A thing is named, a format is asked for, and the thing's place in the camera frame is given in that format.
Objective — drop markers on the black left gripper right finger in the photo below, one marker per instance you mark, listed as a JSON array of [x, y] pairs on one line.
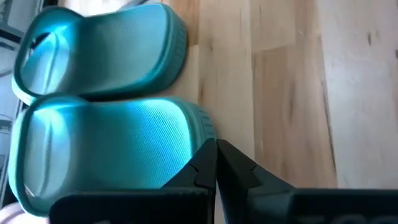
[[280, 208]]

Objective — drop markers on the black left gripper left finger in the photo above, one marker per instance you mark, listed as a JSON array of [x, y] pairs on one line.
[[155, 208]]

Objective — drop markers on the black aluminium rig frame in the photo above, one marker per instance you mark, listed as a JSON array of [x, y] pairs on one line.
[[9, 32]]

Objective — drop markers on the green rubber slide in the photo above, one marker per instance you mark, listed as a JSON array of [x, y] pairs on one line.
[[102, 49], [109, 140]]

